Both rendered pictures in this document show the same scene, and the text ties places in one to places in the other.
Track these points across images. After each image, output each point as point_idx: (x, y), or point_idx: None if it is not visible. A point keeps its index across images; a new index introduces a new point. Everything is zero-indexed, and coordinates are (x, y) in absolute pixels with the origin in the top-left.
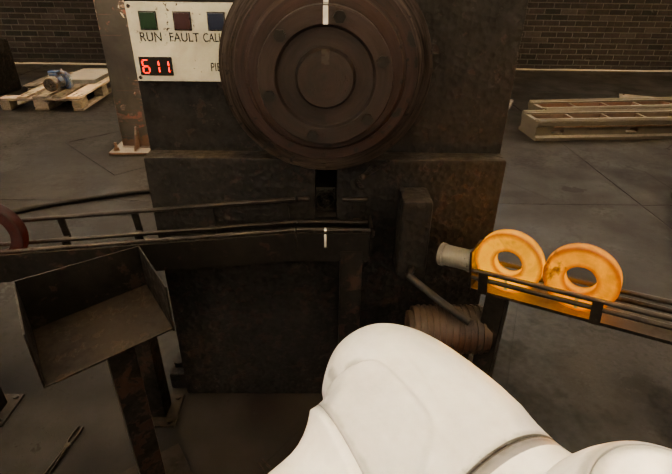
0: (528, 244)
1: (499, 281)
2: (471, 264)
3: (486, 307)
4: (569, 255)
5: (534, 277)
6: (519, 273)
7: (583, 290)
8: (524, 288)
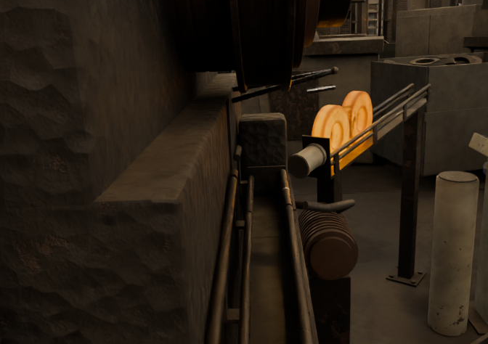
0: (343, 107)
1: (340, 154)
2: (330, 150)
3: (335, 189)
4: (357, 101)
5: (348, 135)
6: (342, 138)
7: (358, 128)
8: (351, 146)
